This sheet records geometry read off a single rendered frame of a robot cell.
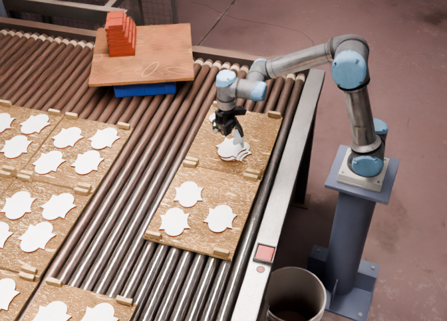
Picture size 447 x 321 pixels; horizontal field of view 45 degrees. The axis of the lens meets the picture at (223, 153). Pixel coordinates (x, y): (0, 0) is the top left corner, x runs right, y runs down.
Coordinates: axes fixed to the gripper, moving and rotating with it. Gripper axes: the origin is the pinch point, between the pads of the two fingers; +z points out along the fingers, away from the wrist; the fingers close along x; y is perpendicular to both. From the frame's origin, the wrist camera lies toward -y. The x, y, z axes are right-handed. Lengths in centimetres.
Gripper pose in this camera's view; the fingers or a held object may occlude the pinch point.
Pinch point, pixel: (230, 139)
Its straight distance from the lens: 232.3
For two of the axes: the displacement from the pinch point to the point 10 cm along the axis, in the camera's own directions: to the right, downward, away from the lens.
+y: -6.4, 5.4, -5.4
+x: 7.7, 4.3, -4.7
